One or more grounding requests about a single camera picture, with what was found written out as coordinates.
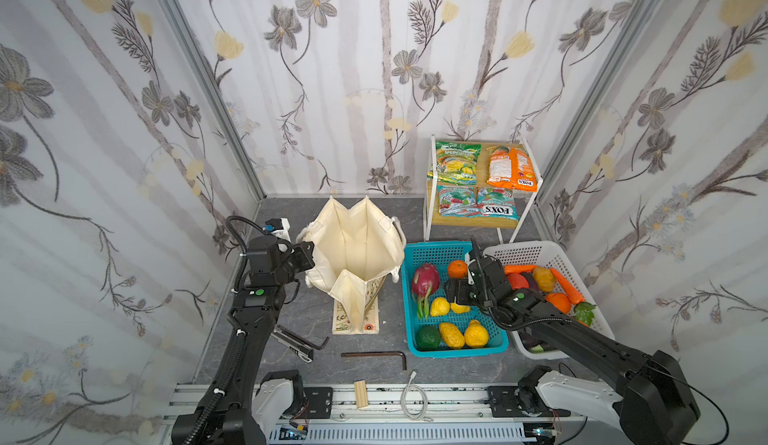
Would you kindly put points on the large yellow citrus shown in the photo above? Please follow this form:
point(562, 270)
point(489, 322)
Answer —
point(476, 335)

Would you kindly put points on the cherry mint candy bag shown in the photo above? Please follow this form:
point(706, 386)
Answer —
point(457, 201)

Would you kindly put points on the green avocado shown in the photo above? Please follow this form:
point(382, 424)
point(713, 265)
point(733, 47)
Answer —
point(428, 338)

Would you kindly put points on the Fox's mint blossom candy bag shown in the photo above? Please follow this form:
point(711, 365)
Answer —
point(497, 203)

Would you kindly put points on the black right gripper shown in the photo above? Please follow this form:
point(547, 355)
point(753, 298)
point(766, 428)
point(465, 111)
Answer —
point(474, 278)

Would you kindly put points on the red tomato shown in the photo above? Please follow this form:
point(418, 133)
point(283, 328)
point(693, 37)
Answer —
point(518, 281)

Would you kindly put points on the yellow potato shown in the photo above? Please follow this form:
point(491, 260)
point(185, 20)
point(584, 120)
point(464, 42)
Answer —
point(544, 279)

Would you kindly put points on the green lemon candy bag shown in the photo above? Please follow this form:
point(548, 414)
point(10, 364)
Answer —
point(456, 162)

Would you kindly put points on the orange candy bag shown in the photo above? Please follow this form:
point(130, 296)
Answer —
point(510, 167)

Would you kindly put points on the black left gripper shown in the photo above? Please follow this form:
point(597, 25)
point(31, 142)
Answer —
point(303, 256)

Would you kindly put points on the orange bell pepper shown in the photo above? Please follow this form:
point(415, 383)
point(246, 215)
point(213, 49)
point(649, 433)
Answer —
point(560, 301)

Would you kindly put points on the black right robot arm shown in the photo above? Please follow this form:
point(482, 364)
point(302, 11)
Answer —
point(655, 405)

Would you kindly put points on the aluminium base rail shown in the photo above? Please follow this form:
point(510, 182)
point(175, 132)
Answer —
point(435, 414)

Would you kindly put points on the large black allen key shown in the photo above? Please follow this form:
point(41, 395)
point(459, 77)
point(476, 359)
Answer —
point(379, 354)

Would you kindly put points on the purple eggplant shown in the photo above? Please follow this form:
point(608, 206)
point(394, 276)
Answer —
point(534, 345)

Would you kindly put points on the orange tangerine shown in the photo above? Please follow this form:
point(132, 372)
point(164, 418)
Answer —
point(457, 269)

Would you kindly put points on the orange carrot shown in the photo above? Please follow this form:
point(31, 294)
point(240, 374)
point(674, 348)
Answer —
point(518, 269)
point(574, 295)

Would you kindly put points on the teal plastic basket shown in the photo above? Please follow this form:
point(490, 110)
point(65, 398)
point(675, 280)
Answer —
point(440, 322)

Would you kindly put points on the small yellow lemon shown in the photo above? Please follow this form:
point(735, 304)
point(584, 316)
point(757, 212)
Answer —
point(459, 309)

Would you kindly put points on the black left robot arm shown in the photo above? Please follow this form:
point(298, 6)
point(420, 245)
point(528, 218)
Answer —
point(225, 413)

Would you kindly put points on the floral canvas tote bag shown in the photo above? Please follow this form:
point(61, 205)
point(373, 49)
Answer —
point(356, 250)

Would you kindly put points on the black metal clamp tool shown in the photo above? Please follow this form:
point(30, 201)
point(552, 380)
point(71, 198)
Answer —
point(301, 347)

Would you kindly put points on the small wooden block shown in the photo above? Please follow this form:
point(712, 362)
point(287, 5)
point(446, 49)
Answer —
point(361, 394)

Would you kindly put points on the white wooden shelf rack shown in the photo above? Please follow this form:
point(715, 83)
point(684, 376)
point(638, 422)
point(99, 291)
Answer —
point(507, 230)

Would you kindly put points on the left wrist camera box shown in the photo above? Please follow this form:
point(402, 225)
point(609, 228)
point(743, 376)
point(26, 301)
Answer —
point(279, 227)

